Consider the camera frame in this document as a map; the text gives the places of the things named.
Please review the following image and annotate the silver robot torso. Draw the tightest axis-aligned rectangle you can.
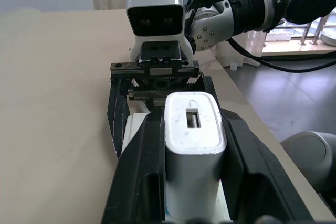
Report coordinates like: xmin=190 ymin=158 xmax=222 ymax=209
xmin=279 ymin=130 xmax=336 ymax=224

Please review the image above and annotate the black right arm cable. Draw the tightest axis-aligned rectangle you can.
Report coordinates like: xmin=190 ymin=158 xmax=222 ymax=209
xmin=191 ymin=0 xmax=336 ymax=74

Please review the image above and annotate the white usb charger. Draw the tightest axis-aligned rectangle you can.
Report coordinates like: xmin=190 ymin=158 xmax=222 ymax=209
xmin=163 ymin=91 xmax=228 ymax=217

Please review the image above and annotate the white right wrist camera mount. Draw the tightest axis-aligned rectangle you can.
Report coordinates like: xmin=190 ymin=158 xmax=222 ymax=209
xmin=121 ymin=0 xmax=196 ymax=63

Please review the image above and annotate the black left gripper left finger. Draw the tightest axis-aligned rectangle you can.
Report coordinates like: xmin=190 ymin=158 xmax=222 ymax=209
xmin=101 ymin=111 xmax=166 ymax=224

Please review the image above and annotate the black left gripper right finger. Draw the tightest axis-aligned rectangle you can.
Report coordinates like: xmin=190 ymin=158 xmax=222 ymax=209
xmin=220 ymin=107 xmax=313 ymax=224

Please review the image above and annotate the white power strip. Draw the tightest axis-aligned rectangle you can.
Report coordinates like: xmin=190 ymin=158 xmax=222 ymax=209
xmin=121 ymin=103 xmax=234 ymax=224

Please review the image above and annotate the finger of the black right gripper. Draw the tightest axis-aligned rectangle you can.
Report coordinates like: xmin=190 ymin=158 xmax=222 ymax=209
xmin=198 ymin=74 xmax=224 ymax=112
xmin=107 ymin=79 xmax=131 ymax=154

